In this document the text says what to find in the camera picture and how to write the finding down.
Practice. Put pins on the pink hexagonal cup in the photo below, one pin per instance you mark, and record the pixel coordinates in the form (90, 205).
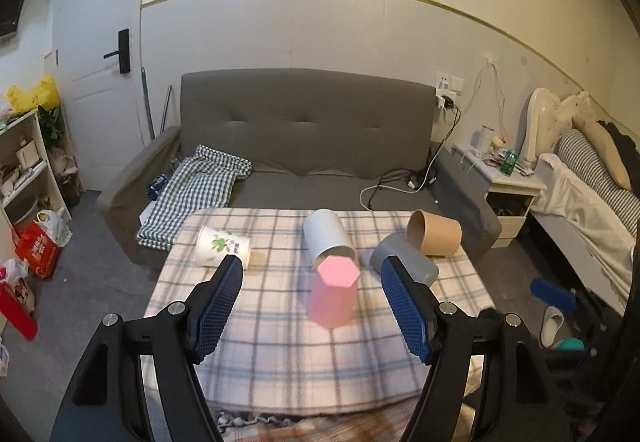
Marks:
(330, 302)

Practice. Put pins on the white bed sheet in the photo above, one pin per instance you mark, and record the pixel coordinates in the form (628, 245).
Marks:
(575, 202)

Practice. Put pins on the blue slipper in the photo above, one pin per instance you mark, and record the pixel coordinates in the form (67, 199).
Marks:
(550, 294)

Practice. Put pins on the green can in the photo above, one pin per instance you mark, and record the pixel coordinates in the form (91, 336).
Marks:
(509, 162)

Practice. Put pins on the yellow plastic bag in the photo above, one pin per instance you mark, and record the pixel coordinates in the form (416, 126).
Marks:
(32, 94)

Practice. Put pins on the cream bed headboard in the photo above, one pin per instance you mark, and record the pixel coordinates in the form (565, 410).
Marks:
(540, 121)

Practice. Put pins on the red gift bag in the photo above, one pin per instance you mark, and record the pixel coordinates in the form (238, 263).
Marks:
(17, 309)

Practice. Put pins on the mop stick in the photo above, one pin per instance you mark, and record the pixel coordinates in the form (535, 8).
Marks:
(146, 101)

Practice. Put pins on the white plastic bag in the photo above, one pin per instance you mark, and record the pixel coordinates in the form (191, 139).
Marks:
(55, 227)

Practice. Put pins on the grey sofa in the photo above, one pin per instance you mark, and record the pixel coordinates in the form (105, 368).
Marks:
(300, 121)

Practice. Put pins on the brown paper cup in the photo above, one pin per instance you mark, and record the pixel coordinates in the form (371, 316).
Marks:
(440, 237)

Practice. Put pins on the white cup with green print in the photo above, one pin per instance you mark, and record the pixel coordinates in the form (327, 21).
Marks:
(215, 244)

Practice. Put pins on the white nightstand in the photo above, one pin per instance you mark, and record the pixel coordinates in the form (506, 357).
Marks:
(505, 182)

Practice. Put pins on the striped pillow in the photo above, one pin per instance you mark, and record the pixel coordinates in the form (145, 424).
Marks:
(590, 161)

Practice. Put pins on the white shelf unit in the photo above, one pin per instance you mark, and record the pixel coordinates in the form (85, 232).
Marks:
(37, 141)

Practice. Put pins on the beige fringed blanket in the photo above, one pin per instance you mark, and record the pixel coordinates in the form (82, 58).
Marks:
(325, 429)

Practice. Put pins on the red paper bag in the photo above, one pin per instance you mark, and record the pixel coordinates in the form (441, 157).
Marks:
(37, 249)

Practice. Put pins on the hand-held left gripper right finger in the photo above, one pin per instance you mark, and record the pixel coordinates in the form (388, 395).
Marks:
(405, 312)

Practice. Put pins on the white tumbler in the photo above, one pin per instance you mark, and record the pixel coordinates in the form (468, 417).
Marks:
(485, 139)

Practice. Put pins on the blue can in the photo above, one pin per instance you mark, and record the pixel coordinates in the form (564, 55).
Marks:
(157, 187)

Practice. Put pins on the grey cup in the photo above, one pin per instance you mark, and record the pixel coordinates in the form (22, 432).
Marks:
(397, 246)

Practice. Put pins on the black charger plug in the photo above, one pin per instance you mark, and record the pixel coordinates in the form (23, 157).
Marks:
(446, 101)

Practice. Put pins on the plaid tablecloth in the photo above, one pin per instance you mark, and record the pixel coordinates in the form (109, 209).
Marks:
(280, 347)

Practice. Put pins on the white shoe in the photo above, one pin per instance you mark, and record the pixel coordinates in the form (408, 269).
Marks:
(552, 324)

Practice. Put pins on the white wall outlet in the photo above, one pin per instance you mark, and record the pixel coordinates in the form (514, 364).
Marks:
(449, 82)

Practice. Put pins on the beige pillow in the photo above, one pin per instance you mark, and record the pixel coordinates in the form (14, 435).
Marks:
(607, 151)

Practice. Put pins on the plain white cup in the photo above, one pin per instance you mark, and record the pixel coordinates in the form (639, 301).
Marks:
(325, 232)

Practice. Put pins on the blue checkered cloth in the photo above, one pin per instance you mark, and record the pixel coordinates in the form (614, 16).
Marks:
(200, 182)

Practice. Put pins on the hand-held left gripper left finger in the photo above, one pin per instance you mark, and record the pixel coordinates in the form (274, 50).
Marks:
(220, 307)

